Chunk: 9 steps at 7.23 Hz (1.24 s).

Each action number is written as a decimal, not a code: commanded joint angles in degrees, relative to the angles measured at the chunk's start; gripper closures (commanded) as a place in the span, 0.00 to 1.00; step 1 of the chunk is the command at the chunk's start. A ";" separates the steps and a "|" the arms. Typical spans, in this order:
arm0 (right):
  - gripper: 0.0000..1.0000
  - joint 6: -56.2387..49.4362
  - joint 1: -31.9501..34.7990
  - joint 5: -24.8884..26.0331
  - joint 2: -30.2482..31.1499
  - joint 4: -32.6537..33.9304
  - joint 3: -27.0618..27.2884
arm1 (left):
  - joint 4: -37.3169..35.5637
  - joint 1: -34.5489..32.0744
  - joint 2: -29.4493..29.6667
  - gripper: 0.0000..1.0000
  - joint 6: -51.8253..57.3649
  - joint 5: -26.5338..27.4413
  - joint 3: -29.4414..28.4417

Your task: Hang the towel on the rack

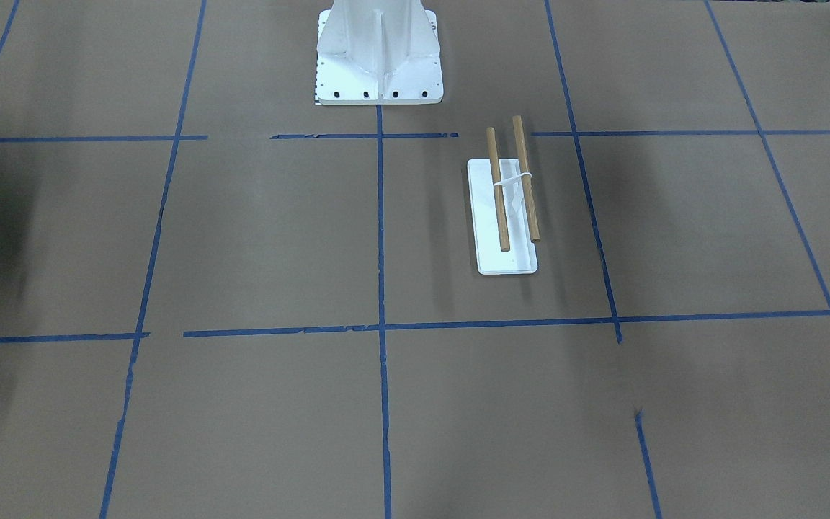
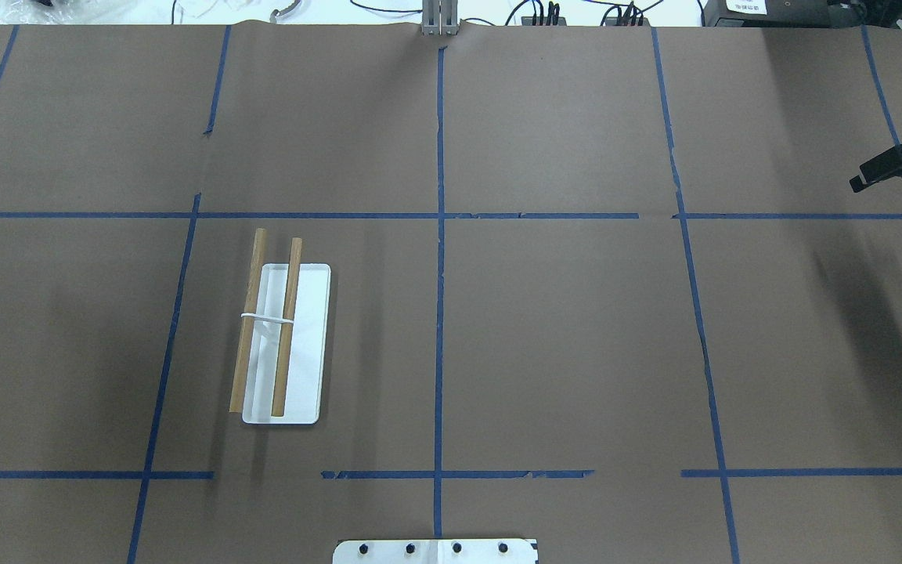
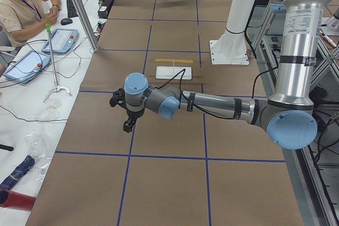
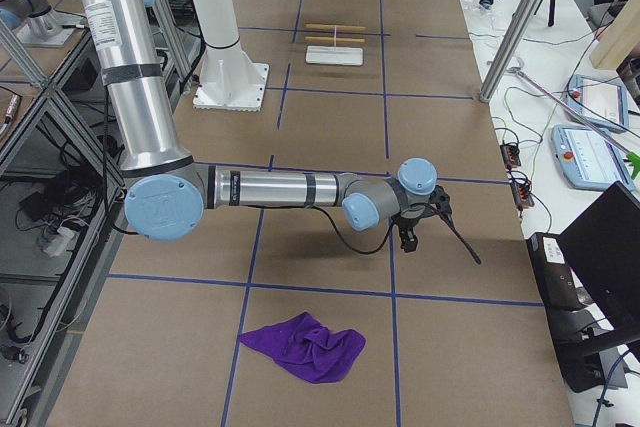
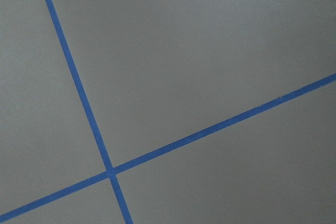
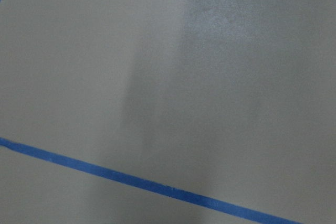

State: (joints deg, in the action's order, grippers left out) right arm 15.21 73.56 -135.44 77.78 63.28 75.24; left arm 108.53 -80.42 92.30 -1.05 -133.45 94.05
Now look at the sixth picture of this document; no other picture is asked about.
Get long blue tape strip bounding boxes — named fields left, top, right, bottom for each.
left=1, top=138, right=295, bottom=223

